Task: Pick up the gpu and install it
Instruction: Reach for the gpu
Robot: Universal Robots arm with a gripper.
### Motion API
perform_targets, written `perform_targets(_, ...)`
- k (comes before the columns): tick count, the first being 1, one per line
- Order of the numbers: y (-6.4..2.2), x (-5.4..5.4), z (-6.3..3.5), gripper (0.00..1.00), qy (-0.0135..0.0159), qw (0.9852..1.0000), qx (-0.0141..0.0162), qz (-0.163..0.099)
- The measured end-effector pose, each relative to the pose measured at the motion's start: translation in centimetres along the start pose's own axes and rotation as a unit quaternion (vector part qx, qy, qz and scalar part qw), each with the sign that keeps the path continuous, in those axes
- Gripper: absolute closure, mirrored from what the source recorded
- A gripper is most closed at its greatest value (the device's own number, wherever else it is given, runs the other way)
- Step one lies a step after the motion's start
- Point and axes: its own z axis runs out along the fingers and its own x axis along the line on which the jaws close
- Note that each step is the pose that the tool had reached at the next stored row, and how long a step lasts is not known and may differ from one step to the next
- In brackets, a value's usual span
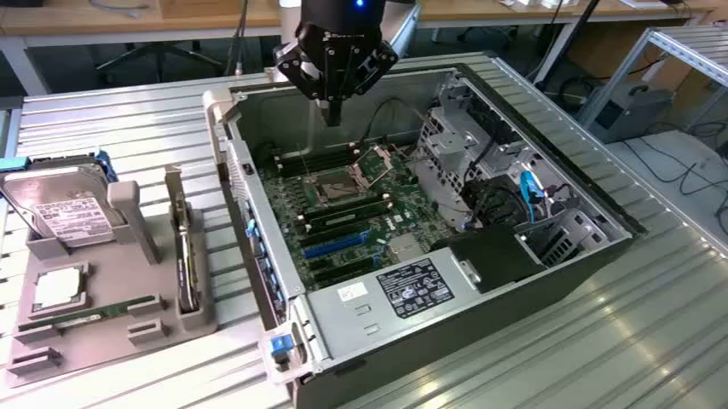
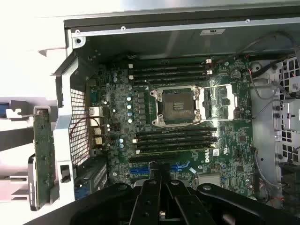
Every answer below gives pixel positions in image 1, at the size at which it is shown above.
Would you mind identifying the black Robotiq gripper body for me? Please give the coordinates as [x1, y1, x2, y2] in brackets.
[295, 0, 387, 102]

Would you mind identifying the graphics card with metal bracket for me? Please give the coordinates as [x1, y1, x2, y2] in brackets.
[162, 164, 201, 310]

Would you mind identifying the black RAM slot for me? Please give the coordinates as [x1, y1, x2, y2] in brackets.
[295, 192, 385, 216]
[272, 142, 355, 159]
[297, 197, 387, 222]
[276, 153, 357, 173]
[279, 158, 359, 179]
[273, 147, 356, 166]

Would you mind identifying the black office chair base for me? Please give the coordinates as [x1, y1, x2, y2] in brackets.
[455, 24, 519, 44]
[93, 40, 224, 85]

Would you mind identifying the silver metal disk bay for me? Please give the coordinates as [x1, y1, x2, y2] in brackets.
[418, 104, 532, 184]

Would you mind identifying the metal socket cover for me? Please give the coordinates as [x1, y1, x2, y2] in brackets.
[351, 144, 394, 181]

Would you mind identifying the CPU socket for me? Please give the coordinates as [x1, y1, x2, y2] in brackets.
[309, 170, 365, 202]

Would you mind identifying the black slanted stand pole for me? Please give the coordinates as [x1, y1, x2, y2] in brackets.
[532, 0, 602, 86]

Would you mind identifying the green RAM stick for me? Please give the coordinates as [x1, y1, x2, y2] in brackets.
[15, 296, 157, 334]
[308, 203, 394, 228]

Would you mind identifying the green motherboard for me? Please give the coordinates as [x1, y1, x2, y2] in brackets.
[257, 142, 455, 291]

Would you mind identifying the blue disk carrier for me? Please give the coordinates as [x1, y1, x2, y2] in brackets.
[0, 147, 118, 182]

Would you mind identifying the long black expansion slot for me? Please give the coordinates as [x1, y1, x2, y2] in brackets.
[309, 254, 373, 274]
[311, 264, 380, 287]
[299, 228, 365, 249]

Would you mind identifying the small silver chipset heatsink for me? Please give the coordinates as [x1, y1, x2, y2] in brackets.
[388, 236, 426, 262]

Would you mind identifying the blue expansion slot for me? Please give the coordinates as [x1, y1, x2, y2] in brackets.
[303, 238, 371, 261]

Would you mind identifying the grey equipment box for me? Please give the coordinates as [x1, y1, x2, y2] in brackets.
[590, 83, 675, 145]

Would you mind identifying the black plastic shroud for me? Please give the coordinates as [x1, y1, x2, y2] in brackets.
[431, 224, 547, 296]

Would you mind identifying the silver hard disk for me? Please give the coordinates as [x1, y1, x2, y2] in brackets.
[0, 164, 129, 251]

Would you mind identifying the perforated metal disk bay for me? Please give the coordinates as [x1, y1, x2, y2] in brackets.
[514, 208, 618, 268]

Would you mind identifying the silver power supply unit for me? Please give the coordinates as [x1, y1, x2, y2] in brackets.
[303, 246, 484, 360]

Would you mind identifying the grey plastic parts rack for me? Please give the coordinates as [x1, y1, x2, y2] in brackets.
[3, 181, 220, 389]

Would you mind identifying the open black PC case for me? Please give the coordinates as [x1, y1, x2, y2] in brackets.
[202, 61, 649, 409]

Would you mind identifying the silver CPU chip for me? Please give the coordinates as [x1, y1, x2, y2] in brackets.
[30, 267, 88, 315]

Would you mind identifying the thin black looped wire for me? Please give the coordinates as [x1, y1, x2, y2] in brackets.
[361, 97, 426, 144]

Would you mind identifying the dangling cable with plug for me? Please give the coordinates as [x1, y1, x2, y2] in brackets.
[232, 0, 251, 78]

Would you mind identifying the wooden desk white frame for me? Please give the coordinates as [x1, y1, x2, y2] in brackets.
[0, 0, 285, 97]
[418, 0, 717, 84]

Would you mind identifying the grey network cable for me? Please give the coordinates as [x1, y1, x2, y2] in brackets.
[88, 0, 149, 19]

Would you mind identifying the black cable bundle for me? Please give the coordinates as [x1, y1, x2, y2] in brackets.
[463, 127, 516, 229]

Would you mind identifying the blue flat wire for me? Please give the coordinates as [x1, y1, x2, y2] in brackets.
[516, 170, 542, 223]

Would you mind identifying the aluminium profile frame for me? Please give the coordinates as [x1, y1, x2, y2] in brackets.
[574, 23, 728, 133]

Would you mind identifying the black floor cable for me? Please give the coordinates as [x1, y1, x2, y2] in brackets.
[622, 121, 728, 199]

